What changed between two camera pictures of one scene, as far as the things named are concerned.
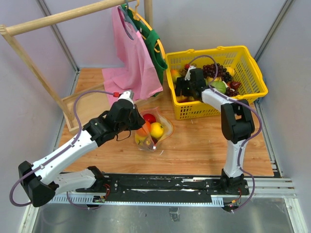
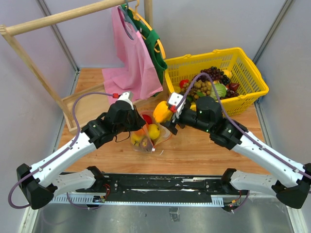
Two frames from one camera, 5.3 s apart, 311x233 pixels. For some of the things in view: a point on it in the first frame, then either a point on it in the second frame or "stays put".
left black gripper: x=139 y=120 stays put
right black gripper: x=181 y=83 -> x=171 y=125
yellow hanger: x=136 y=15 stays put
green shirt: x=152 y=40 stays put
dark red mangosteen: x=154 y=140 -> x=146 y=144
